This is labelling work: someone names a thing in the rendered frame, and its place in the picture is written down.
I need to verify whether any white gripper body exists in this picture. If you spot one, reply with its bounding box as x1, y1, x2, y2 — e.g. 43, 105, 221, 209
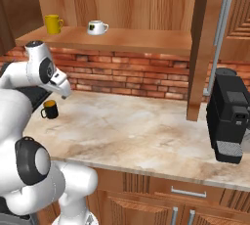
48, 75, 72, 100

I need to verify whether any black mug with yellow inside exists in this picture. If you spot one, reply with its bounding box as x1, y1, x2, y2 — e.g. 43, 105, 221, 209
40, 99, 60, 120

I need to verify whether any white mug with dark print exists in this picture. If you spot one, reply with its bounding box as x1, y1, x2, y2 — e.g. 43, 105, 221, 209
86, 20, 110, 36

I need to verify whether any plain wooden cabinet door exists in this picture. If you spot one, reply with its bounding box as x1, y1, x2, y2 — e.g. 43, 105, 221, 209
0, 0, 45, 57

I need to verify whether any wooden base cupboard door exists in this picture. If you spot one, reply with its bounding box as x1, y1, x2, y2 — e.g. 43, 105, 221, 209
106, 195, 184, 225
183, 202, 250, 225

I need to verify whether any wooden drawer front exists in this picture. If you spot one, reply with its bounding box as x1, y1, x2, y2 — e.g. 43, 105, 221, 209
148, 175, 227, 205

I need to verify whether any black coffee machine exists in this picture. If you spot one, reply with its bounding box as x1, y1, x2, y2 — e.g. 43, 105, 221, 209
205, 67, 250, 165

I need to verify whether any wooden wall cabinet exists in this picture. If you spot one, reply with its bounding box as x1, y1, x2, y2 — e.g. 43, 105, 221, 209
14, 0, 205, 58

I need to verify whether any wooden cabinet door with handle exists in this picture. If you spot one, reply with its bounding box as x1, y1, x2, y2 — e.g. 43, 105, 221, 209
186, 0, 250, 122

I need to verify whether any silver drawer handle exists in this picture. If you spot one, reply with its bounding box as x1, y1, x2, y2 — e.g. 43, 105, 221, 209
170, 186, 208, 200

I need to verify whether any long silver door handle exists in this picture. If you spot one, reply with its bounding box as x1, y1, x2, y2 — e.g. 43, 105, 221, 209
202, 0, 234, 98

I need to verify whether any short silver cupboard handle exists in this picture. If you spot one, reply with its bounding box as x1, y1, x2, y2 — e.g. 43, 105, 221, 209
171, 205, 180, 225
187, 209, 196, 225

